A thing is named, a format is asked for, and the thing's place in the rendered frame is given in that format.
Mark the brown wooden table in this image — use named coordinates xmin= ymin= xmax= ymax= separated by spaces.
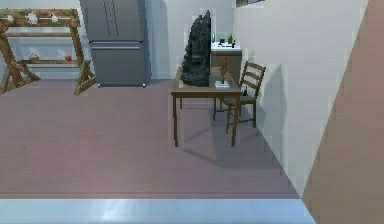
xmin=170 ymin=66 xmax=242 ymax=148

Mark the brown figurine on white base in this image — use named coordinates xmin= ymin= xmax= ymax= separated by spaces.
xmin=214 ymin=55 xmax=231 ymax=89

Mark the dark stone sculpture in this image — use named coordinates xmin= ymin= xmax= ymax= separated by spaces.
xmin=180 ymin=9 xmax=212 ymax=88

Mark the brown wooden chair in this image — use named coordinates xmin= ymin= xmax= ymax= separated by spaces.
xmin=213 ymin=60 xmax=267 ymax=135

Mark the brown cabinet with white top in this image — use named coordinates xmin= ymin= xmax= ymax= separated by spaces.
xmin=209 ymin=41 xmax=244 ymax=84

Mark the grey fridge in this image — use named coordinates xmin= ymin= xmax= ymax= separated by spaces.
xmin=78 ymin=0 xmax=153 ymax=89

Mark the rustic wooden shelf table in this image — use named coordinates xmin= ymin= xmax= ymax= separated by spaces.
xmin=0 ymin=8 xmax=98 ymax=96

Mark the framed wall picture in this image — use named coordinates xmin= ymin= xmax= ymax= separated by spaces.
xmin=235 ymin=0 xmax=267 ymax=9

